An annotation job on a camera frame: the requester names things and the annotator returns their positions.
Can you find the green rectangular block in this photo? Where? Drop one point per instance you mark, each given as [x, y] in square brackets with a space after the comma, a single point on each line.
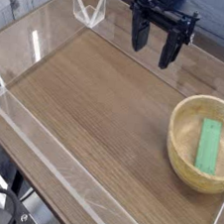
[208, 147]

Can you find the brown wooden bowl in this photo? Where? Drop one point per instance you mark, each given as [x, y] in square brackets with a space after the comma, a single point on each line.
[184, 131]

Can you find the black table leg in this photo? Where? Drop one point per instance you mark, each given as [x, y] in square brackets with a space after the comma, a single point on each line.
[17, 183]

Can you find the clear acrylic tray wall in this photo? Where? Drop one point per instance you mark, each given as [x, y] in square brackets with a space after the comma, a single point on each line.
[85, 117]

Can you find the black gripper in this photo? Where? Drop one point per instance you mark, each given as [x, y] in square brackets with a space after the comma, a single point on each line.
[172, 16]

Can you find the clear acrylic corner bracket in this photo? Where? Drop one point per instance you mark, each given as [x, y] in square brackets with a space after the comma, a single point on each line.
[87, 15]

